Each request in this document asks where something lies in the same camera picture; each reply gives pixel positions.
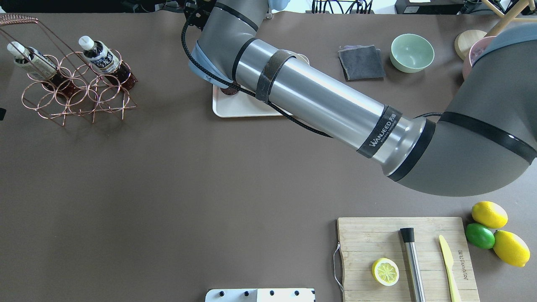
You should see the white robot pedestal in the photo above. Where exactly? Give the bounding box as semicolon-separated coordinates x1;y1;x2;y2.
205;287;316;302

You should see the yellow plastic knife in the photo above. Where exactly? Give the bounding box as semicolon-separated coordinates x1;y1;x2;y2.
438;235;462;302

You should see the tea bottle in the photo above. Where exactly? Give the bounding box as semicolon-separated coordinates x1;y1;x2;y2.
6;41;78;98
220;86;239;96
78;36;137;90

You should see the tea bottle front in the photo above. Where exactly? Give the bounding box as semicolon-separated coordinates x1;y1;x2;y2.
6;41;78;98

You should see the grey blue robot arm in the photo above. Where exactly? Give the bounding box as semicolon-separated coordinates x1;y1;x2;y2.
184;0;536;197

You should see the tea bottle back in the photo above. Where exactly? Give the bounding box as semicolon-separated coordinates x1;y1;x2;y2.
78;36;137;90

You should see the pink bowl with ice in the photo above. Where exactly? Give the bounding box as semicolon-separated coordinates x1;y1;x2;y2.
462;36;496;80

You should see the grey folded cloth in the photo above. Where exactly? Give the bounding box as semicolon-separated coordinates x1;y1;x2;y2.
338;45;386;81

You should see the wooden cutting board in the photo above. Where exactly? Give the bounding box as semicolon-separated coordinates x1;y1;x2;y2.
337;217;480;302

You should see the cream serving tray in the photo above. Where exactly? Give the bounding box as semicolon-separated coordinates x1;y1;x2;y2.
212;85;282;118

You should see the yellow lemon far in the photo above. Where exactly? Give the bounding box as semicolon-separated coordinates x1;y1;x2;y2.
471;201;508;228

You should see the half lemon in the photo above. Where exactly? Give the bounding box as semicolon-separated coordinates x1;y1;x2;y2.
371;258;399;286

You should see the green lime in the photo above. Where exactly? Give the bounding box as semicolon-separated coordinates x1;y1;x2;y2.
465;222;495;249

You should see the green ceramic bowl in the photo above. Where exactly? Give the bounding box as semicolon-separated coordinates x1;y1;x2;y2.
390;33;435;74

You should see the yellow lemon near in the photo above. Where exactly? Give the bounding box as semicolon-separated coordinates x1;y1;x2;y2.
493;231;531;267

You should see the copper wire bottle rack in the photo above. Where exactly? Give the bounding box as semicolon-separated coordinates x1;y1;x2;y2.
1;13;137;127

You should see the yellow lemon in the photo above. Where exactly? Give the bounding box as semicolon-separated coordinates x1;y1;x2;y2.
493;231;531;267
471;201;508;228

